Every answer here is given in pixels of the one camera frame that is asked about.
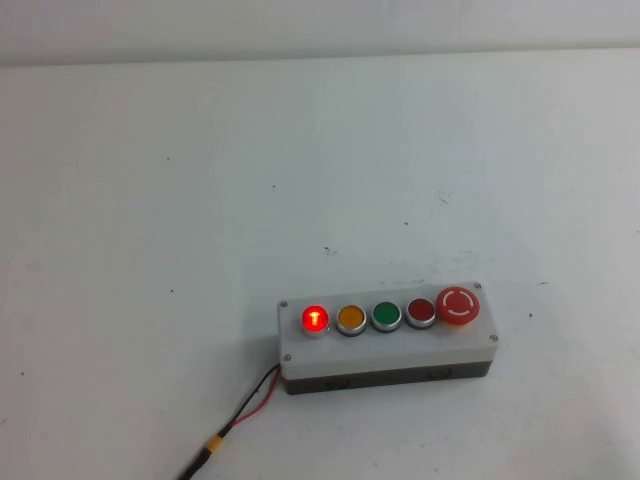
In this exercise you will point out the red mushroom emergency stop button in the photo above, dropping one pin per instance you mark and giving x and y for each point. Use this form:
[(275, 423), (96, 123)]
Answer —
[(457, 303)]

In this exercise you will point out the red illuminated push button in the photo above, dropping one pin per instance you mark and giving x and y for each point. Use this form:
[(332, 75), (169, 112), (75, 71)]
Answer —
[(315, 320)]

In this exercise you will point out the yellow push button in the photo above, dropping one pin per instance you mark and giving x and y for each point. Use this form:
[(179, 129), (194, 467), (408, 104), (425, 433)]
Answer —
[(350, 317)]

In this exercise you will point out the dark red push button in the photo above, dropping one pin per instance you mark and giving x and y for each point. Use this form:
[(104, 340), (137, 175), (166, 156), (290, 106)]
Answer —
[(421, 311)]

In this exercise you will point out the green push button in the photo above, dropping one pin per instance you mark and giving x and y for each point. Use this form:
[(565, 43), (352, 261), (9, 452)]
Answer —
[(385, 314)]

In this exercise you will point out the white grey button box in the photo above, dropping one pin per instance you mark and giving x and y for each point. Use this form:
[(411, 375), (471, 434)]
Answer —
[(390, 350)]

